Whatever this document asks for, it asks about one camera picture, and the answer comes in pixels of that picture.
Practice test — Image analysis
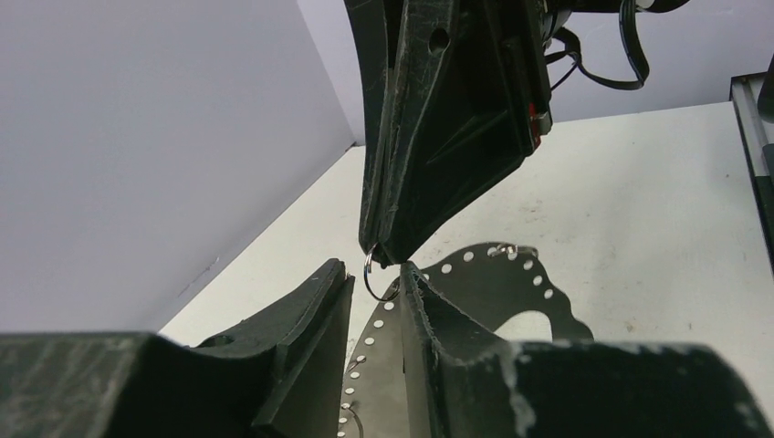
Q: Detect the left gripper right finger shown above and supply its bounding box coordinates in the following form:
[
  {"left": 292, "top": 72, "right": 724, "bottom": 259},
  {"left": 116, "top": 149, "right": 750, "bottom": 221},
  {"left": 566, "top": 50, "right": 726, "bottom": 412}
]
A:
[{"left": 400, "top": 263, "right": 773, "bottom": 437}]

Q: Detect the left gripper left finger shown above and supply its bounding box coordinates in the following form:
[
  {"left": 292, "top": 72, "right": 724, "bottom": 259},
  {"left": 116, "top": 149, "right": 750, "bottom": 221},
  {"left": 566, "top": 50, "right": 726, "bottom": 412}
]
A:
[{"left": 1, "top": 259, "right": 354, "bottom": 437}]

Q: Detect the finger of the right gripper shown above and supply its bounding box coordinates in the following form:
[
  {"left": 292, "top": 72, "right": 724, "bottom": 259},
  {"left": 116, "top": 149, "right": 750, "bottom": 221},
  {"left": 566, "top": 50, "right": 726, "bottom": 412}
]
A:
[
  {"left": 371, "top": 1, "right": 552, "bottom": 266},
  {"left": 344, "top": 1, "right": 412, "bottom": 255}
]

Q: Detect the aluminium frame rail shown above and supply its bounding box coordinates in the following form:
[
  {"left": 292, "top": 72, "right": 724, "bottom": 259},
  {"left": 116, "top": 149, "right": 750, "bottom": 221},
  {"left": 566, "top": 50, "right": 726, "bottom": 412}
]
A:
[{"left": 729, "top": 65, "right": 773, "bottom": 258}]

